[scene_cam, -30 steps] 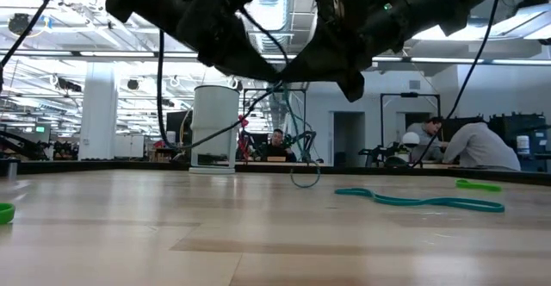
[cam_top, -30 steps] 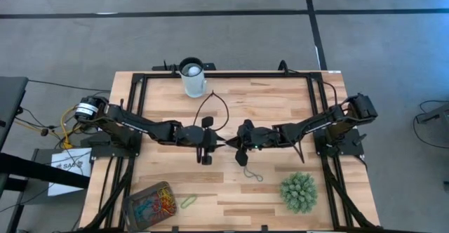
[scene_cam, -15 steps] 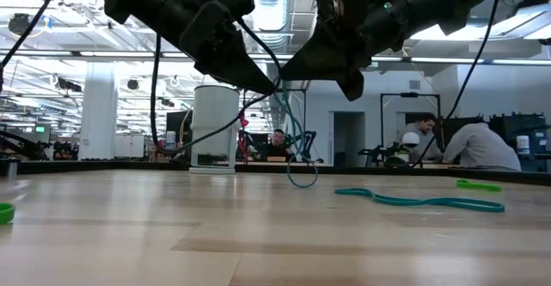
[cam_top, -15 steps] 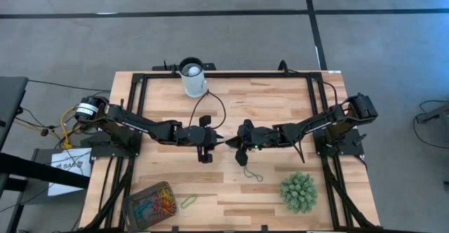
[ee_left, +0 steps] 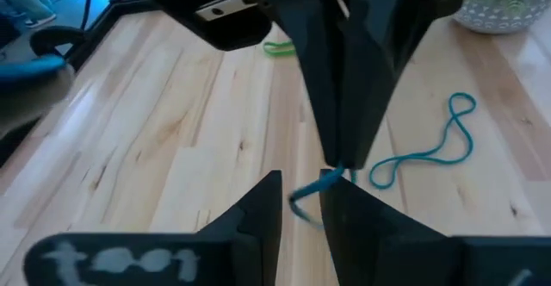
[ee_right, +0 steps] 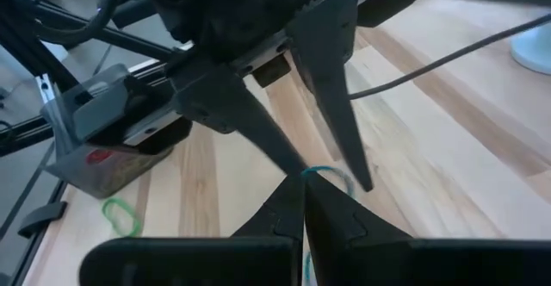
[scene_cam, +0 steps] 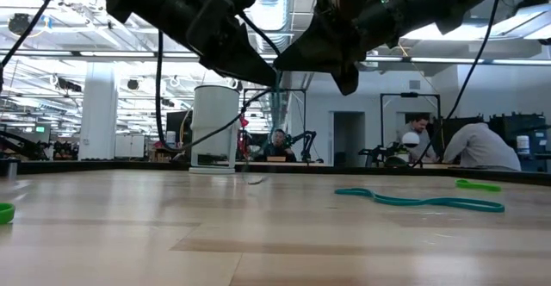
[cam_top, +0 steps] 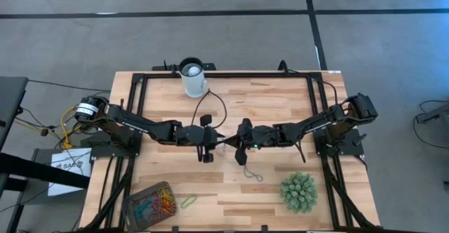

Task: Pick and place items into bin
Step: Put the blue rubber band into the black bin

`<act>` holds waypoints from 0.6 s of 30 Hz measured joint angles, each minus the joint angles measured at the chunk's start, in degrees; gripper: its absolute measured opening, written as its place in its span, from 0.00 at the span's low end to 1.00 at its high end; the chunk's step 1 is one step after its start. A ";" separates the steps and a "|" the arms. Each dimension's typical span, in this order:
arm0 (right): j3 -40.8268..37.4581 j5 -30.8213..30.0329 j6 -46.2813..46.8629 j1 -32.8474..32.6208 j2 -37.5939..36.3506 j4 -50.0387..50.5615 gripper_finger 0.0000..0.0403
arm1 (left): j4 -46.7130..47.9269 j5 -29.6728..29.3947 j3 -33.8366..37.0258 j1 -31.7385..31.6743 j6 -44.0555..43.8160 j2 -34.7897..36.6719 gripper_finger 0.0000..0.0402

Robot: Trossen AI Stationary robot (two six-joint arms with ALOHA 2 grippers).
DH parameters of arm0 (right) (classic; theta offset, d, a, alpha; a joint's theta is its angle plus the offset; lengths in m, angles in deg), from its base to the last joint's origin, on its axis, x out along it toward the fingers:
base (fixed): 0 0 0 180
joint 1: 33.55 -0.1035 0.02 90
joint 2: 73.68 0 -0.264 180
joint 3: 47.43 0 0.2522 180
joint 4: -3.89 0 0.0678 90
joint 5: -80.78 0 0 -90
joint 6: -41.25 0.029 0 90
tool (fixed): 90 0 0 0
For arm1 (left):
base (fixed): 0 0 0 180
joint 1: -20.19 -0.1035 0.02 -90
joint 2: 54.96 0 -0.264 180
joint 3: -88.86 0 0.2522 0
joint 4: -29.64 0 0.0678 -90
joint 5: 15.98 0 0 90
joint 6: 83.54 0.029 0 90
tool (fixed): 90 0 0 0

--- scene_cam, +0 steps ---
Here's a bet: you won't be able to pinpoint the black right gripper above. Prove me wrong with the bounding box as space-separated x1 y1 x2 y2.
274 0 388 96

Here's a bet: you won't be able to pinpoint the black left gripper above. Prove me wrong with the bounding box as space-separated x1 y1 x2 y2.
184 0 276 87

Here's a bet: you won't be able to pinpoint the green rubber band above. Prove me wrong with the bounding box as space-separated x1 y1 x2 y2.
0 202 17 226
455 178 503 193

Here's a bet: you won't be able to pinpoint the red background object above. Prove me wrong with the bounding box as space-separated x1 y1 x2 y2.
238 114 251 162

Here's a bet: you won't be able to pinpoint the white cylindrical container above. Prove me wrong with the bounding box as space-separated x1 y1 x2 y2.
188 84 241 176

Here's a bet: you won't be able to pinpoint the person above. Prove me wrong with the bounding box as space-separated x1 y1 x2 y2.
442 121 523 172
395 113 444 165
257 127 298 163

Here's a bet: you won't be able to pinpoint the white dome lamp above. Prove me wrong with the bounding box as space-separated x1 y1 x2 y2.
400 130 421 149

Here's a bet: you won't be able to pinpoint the white cabinet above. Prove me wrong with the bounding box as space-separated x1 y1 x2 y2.
114 134 147 160

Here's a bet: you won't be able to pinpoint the white building column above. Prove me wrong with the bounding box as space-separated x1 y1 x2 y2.
78 61 120 162

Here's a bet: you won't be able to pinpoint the long white light bar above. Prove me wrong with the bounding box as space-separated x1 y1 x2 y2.
0 48 551 66

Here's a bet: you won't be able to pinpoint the black background robot arms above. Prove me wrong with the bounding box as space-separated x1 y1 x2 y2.
16 138 81 161

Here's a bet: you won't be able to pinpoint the black cabinets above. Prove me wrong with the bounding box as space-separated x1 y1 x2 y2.
438 112 551 173

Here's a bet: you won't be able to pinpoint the black metal frame stand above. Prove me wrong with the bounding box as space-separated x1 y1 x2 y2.
379 90 443 160
242 86 308 163

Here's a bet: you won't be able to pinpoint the silver ventilation duct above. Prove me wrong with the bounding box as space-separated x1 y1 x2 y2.
247 0 302 143

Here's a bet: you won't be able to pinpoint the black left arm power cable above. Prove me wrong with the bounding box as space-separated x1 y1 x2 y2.
0 0 66 70

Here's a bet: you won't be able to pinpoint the black ceiling cable reel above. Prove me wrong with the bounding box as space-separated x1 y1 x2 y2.
7 12 34 37

